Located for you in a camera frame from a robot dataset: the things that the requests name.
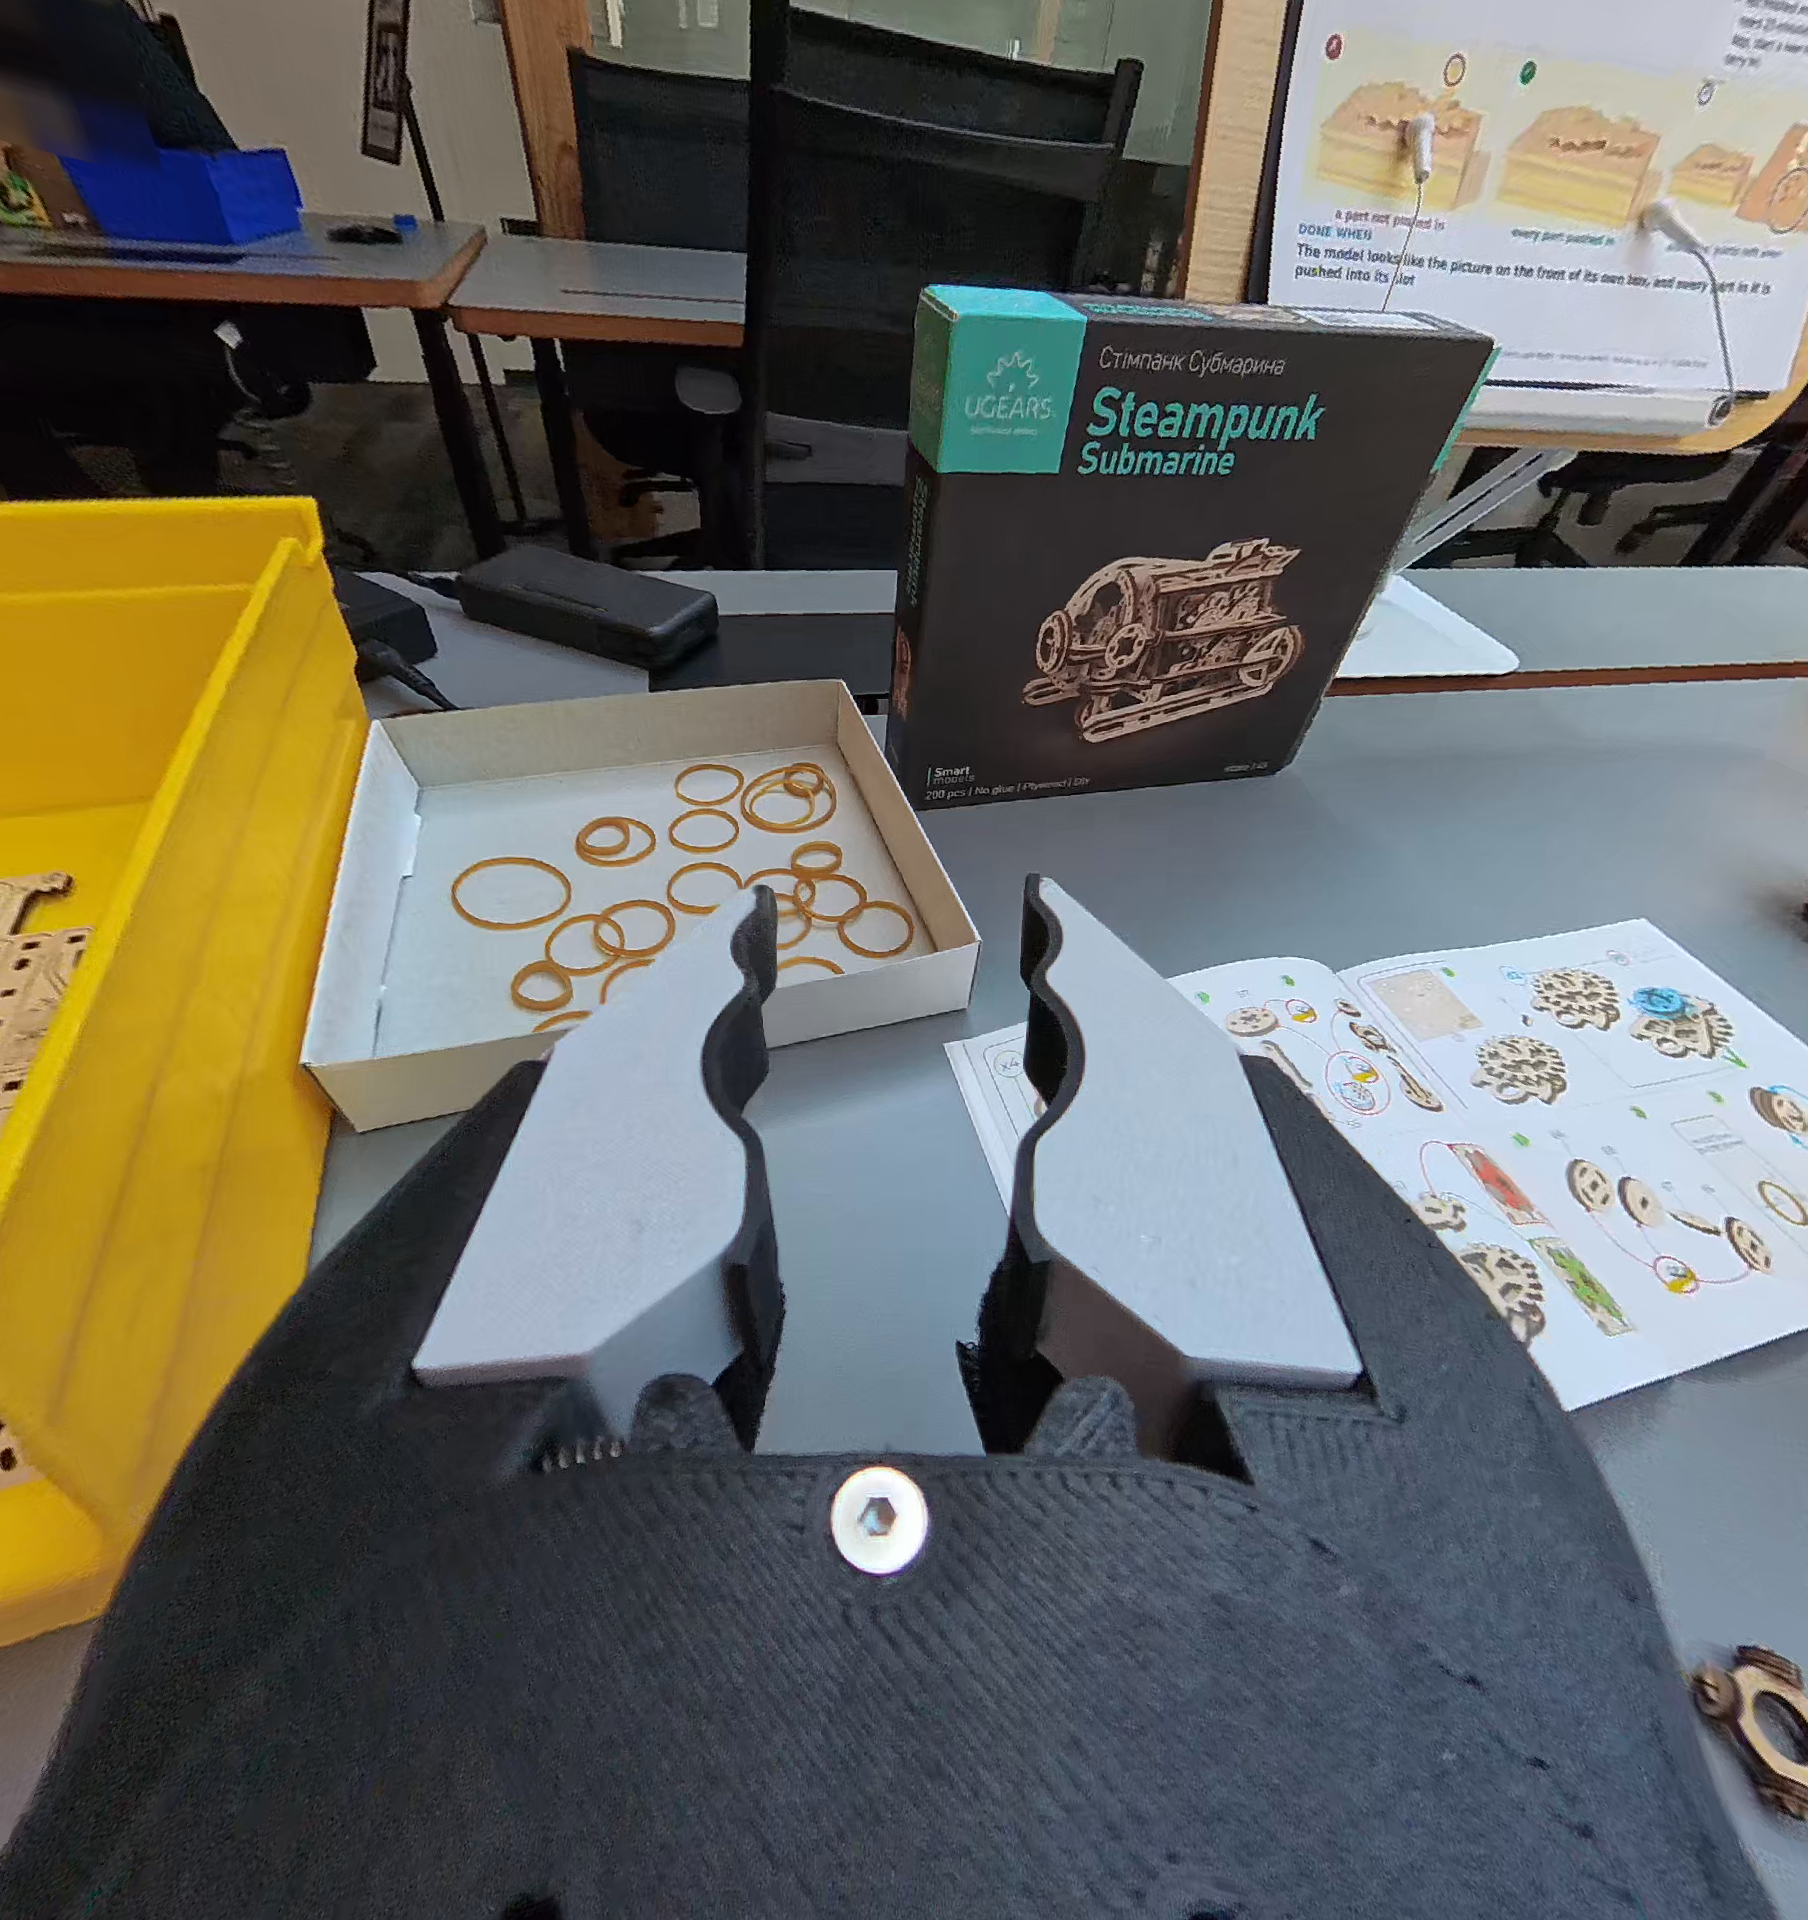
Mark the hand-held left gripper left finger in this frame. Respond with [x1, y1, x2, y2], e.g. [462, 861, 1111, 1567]
[409, 884, 789, 1454]

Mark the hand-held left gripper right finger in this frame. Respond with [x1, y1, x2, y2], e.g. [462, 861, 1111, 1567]
[978, 876, 1367, 1454]

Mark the yellow plastic bin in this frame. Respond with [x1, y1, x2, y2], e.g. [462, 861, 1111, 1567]
[0, 496, 377, 1668]

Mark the small wooden ring gear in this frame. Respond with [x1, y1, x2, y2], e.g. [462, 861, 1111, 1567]
[1687, 1646, 1808, 1825]

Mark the pile of tan rubber bands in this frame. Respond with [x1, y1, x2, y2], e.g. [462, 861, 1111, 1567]
[448, 758, 922, 1038]

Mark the assembly instruction booklet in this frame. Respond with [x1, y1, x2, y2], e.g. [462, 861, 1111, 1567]
[945, 917, 1808, 1411]

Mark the white cardboard tray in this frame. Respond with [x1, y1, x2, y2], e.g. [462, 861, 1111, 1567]
[303, 679, 984, 1135]

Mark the black model kit box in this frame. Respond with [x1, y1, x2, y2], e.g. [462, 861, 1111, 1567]
[889, 285, 1497, 814]

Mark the black power brick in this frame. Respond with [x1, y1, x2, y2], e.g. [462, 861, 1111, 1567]
[455, 544, 724, 675]

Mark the white stand base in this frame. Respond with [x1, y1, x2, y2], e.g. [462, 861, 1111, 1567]
[1336, 576, 1525, 684]

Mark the grey workshop table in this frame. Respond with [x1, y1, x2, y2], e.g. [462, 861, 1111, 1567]
[0, 215, 489, 573]
[448, 231, 753, 559]

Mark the black office chair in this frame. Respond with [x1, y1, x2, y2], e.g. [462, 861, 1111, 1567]
[748, 0, 1151, 573]
[563, 45, 757, 564]

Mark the instruction poster on stand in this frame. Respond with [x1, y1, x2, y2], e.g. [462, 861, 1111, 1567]
[1186, 0, 1808, 454]

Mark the blue plastic bin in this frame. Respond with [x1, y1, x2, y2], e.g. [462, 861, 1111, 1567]
[60, 147, 307, 245]

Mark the black sign on stand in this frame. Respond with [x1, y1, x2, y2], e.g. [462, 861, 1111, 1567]
[359, 0, 534, 527]

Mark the black adapter with cable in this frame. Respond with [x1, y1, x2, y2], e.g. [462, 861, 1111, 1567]
[331, 565, 464, 709]

